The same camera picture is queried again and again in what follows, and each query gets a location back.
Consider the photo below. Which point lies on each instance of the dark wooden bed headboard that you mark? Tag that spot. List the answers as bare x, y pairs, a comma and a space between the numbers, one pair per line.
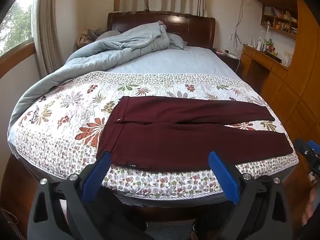
195, 27

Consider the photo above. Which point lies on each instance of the wooden nightstand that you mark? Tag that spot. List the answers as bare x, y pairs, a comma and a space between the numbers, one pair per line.
228, 61

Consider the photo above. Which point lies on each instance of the light blue bed sheet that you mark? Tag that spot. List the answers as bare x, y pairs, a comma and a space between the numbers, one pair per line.
185, 62

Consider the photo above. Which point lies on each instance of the wooden desk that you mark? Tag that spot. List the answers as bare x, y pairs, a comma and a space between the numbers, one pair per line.
260, 62

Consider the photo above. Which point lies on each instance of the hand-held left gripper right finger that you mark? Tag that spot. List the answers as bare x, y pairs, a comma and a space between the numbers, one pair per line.
223, 173

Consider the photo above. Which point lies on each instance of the floral quilted bedspread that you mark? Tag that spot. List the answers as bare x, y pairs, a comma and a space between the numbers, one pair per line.
65, 120

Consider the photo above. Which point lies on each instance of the wooden wall shelf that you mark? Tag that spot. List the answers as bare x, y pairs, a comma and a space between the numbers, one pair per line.
280, 20

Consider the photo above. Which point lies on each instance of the clutter beside bed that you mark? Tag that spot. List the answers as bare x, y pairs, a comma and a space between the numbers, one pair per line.
85, 38

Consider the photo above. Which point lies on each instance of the wooden wardrobe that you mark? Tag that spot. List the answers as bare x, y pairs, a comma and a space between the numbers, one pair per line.
300, 80

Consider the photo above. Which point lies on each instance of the grey pillow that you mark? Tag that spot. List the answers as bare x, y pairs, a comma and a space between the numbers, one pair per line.
178, 41

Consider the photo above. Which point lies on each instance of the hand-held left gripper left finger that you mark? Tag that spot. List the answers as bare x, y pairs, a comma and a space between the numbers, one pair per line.
100, 171

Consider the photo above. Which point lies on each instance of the grey-blue duvet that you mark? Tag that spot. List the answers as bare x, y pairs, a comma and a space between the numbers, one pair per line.
100, 52

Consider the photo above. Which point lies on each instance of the white bottles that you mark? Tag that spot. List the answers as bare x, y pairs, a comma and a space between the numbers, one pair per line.
261, 45

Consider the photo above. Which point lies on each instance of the window with wooden sill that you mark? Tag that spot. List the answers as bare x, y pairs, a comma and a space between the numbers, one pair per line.
15, 30

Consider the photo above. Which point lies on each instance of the maroon pants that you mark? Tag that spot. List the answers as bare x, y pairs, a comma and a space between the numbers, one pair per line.
175, 135

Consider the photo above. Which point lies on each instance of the beige side curtain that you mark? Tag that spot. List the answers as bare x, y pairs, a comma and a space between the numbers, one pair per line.
47, 25

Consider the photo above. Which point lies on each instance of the person's right hand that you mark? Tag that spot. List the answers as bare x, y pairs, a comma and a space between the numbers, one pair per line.
311, 210

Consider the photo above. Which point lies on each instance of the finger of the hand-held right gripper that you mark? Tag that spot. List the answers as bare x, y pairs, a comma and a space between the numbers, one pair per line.
303, 147

